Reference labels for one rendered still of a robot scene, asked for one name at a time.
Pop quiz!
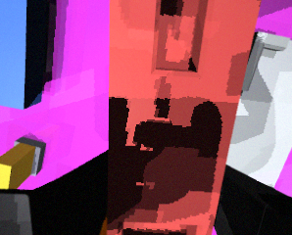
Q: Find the yellow rectangular block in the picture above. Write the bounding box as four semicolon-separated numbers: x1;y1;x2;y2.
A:
0;142;35;189

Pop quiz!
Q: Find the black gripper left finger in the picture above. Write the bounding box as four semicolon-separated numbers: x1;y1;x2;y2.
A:
0;150;108;235

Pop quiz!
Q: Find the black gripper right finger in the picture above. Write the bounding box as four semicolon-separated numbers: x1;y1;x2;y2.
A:
214;164;292;235

